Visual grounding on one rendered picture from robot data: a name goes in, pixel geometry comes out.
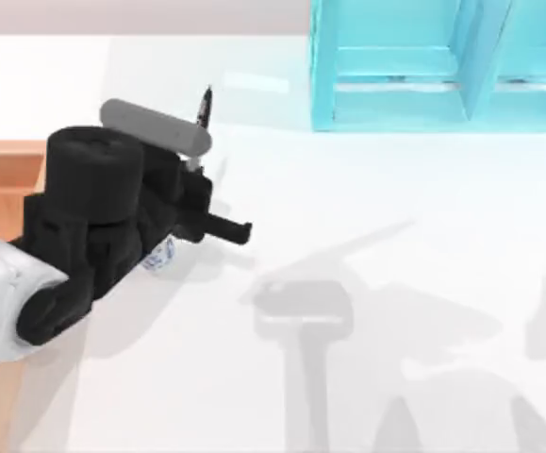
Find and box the pale grey rounded box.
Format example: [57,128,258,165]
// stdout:
[99,97,214,158]

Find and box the white blue-printed object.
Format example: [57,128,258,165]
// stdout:
[141,237,178,274]

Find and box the light blue rack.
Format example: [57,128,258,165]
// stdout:
[308,0,546,134]

